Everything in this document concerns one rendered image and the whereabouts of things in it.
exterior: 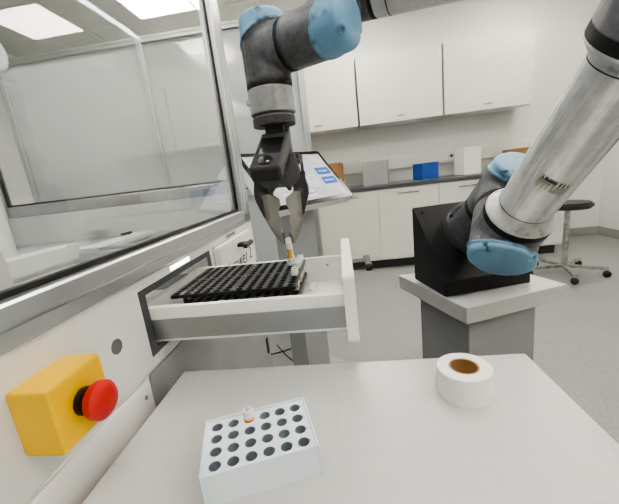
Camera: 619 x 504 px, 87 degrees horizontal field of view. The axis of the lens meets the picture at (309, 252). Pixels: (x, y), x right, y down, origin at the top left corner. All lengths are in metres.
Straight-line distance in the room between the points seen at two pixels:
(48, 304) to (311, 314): 0.33
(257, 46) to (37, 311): 0.45
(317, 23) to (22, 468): 0.60
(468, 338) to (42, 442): 0.79
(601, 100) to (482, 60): 3.77
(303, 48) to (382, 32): 3.99
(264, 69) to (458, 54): 3.72
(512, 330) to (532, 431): 0.50
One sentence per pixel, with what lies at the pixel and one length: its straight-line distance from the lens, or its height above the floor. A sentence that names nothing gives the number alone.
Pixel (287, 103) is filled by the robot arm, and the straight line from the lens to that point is 0.57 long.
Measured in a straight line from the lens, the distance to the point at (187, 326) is 0.59.
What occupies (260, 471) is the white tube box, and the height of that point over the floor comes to 0.79.
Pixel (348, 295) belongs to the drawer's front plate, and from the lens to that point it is 0.49.
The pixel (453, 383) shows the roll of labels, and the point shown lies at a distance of 0.50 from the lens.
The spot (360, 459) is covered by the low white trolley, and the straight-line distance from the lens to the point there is 0.44.
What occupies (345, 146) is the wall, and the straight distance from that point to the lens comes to 4.23.
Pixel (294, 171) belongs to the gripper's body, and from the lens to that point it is 0.56.
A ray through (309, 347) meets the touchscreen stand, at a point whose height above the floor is 0.26.
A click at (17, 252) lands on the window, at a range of 0.47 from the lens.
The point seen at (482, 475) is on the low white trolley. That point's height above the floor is 0.76.
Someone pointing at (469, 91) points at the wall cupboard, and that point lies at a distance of 4.18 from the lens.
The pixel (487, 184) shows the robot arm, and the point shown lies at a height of 1.02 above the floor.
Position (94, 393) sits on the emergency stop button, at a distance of 0.41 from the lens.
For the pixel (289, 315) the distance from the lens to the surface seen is 0.53.
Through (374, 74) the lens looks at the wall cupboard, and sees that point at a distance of 4.01.
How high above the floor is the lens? 1.07
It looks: 13 degrees down
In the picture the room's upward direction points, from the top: 7 degrees counter-clockwise
